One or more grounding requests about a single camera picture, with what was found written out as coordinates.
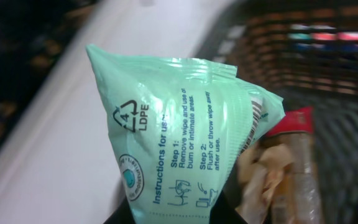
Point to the mint green wipes packet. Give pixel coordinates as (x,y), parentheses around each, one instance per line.
(177,126)

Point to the grey plastic shopping basket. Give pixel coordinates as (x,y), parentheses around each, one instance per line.
(252,35)

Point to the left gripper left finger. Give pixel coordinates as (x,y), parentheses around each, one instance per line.
(122,215)

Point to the beige paper snack bag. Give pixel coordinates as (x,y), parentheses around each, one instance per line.
(259,172)

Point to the orange spaghetti packet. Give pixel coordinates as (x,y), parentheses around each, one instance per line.
(296,199)

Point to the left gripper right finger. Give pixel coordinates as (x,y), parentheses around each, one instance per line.
(223,213)

